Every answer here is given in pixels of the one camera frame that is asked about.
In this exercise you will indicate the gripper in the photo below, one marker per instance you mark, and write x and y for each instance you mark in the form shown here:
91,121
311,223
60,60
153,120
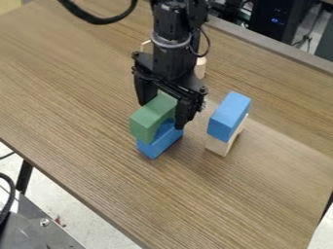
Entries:
170,66

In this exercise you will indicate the blue rectangular block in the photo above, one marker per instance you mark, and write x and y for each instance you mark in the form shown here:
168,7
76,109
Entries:
160,140
228,117

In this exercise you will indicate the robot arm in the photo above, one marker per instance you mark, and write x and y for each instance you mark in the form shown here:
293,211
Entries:
173,19

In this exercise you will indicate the black computer tower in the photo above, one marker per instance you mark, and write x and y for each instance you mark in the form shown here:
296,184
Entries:
278,18

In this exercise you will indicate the white arch block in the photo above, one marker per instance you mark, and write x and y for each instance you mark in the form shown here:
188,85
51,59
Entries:
226,142

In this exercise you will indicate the green arch block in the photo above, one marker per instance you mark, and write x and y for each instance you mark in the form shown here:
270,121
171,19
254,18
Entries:
152,117

